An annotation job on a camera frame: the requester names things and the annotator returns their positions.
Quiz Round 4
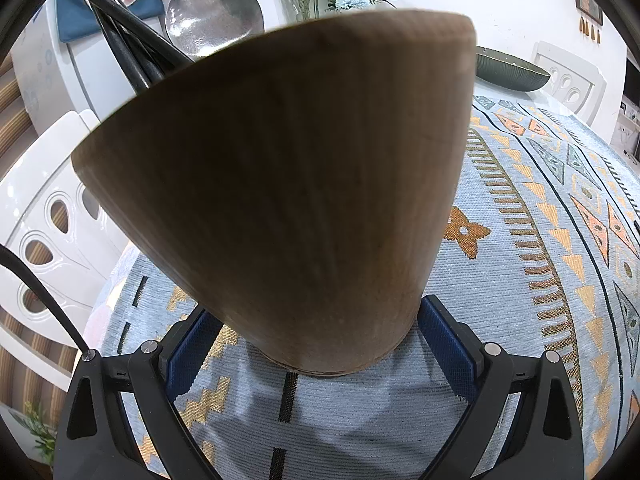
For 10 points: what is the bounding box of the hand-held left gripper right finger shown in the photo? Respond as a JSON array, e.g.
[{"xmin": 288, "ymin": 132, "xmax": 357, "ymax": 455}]
[{"xmin": 417, "ymin": 294, "xmax": 586, "ymax": 480}]

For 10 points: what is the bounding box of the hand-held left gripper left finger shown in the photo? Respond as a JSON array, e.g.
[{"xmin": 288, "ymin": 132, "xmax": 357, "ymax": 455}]
[{"xmin": 52, "ymin": 305, "xmax": 226, "ymax": 480}]

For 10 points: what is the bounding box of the wooden utensil holder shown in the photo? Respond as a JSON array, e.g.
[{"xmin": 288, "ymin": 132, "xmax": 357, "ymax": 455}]
[{"xmin": 71, "ymin": 10, "xmax": 477, "ymax": 378}]

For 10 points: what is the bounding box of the patterned light blue tablecloth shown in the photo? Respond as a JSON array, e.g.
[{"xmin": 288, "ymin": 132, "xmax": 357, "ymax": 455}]
[{"xmin": 82, "ymin": 92, "xmax": 640, "ymax": 480}]

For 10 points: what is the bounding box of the green potted plant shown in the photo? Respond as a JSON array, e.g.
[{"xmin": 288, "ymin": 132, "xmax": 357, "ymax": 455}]
[{"xmin": 10, "ymin": 400, "xmax": 56, "ymax": 466}]

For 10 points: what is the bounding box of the white dining chair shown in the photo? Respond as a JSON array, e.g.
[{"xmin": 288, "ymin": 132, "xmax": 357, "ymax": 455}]
[
  {"xmin": 532, "ymin": 40, "xmax": 608, "ymax": 128},
  {"xmin": 0, "ymin": 107, "xmax": 133, "ymax": 356}
]

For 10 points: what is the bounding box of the dark green ribbed bowl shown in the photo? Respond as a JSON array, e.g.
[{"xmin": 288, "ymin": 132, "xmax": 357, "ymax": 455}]
[{"xmin": 475, "ymin": 46, "xmax": 552, "ymax": 92}]

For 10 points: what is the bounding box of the white refrigerator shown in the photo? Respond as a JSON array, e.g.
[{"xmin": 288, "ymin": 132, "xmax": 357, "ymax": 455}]
[{"xmin": 10, "ymin": 0, "xmax": 171, "ymax": 126}]

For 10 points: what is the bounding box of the dark shelf unit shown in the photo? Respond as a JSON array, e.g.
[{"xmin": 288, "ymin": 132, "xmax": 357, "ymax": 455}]
[{"xmin": 617, "ymin": 55, "xmax": 640, "ymax": 161}]

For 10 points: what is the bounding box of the silver round plate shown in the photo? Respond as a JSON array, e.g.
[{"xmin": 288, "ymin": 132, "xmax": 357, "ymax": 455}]
[{"xmin": 166, "ymin": 0, "xmax": 264, "ymax": 58}]

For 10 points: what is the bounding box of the blue cloth with pink patch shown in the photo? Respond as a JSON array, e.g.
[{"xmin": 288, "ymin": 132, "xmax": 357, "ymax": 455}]
[{"xmin": 55, "ymin": 0, "xmax": 165, "ymax": 43}]

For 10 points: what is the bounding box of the black cable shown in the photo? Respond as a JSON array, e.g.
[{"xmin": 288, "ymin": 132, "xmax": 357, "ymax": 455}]
[{"xmin": 0, "ymin": 244, "xmax": 91, "ymax": 356}]

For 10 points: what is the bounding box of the small framed wall picture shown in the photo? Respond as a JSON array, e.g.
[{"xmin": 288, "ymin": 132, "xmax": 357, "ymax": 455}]
[{"xmin": 572, "ymin": 0, "xmax": 604, "ymax": 26}]

